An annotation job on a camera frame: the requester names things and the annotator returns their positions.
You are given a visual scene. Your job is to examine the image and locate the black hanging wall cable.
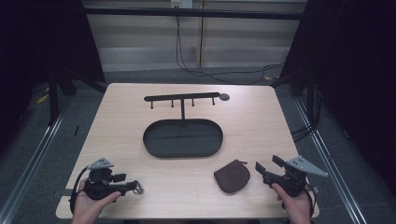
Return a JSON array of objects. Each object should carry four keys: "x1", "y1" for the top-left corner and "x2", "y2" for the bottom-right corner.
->
[{"x1": 175, "y1": 17, "x2": 286, "y2": 86}]

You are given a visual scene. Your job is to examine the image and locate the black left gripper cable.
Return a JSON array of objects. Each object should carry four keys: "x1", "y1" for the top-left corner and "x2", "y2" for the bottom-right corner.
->
[{"x1": 68, "y1": 165, "x2": 92, "y2": 215}]

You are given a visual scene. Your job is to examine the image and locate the brown zip pouch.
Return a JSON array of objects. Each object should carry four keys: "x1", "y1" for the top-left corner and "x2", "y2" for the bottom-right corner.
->
[{"x1": 213, "y1": 159, "x2": 251, "y2": 194}]

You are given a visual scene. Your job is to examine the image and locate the person's left hand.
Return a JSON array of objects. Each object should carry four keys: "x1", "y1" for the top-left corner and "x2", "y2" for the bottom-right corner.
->
[{"x1": 70, "y1": 177, "x2": 122, "y2": 224}]

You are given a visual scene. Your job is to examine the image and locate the bundle of black floor cables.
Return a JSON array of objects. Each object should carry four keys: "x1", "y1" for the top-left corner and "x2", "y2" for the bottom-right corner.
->
[{"x1": 290, "y1": 122, "x2": 316, "y2": 143}]

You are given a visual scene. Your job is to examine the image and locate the white wall socket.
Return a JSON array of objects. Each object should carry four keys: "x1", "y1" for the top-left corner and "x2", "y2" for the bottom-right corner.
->
[{"x1": 170, "y1": 0, "x2": 194, "y2": 9}]

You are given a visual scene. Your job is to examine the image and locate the yellow tape strip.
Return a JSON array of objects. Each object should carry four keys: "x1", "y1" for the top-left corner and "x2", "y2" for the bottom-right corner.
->
[{"x1": 35, "y1": 92, "x2": 50, "y2": 105}]

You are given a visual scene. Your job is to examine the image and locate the black horizontal frame bar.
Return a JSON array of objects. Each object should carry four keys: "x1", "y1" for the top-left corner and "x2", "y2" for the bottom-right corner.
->
[{"x1": 83, "y1": 7, "x2": 309, "y2": 21}]

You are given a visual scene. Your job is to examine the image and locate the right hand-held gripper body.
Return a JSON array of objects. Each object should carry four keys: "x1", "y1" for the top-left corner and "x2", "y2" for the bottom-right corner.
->
[{"x1": 262, "y1": 155, "x2": 329, "y2": 198}]

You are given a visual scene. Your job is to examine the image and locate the black stand post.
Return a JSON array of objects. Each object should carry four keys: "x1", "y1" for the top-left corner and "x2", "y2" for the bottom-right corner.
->
[{"x1": 47, "y1": 73, "x2": 61, "y2": 127}]

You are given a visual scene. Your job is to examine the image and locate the black oval tray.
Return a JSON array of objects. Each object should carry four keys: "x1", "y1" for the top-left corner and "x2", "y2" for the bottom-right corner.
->
[{"x1": 142, "y1": 91, "x2": 231, "y2": 159}]

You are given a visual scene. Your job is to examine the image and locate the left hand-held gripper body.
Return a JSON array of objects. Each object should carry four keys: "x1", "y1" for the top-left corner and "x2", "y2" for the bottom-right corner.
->
[{"x1": 83, "y1": 157, "x2": 129, "y2": 202}]

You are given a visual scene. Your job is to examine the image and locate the black curtain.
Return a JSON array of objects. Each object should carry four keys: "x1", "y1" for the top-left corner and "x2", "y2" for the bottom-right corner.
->
[
  {"x1": 0, "y1": 0, "x2": 106, "y2": 153},
  {"x1": 279, "y1": 0, "x2": 396, "y2": 197}
]

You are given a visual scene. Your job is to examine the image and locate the metal floor rail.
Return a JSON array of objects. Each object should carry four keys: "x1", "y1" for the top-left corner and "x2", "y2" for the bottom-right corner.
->
[
  {"x1": 0, "y1": 99, "x2": 73, "y2": 224},
  {"x1": 293, "y1": 95, "x2": 370, "y2": 224}
]

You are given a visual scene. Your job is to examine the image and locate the person's right hand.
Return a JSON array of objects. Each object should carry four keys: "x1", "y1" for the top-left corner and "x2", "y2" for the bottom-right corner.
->
[{"x1": 271, "y1": 182, "x2": 313, "y2": 224}]

